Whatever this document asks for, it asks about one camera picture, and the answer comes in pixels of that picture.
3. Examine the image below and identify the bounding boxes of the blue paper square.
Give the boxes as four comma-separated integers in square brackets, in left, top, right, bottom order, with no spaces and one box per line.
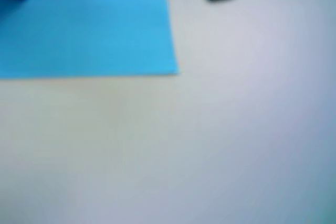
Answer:
[0,0,181,80]

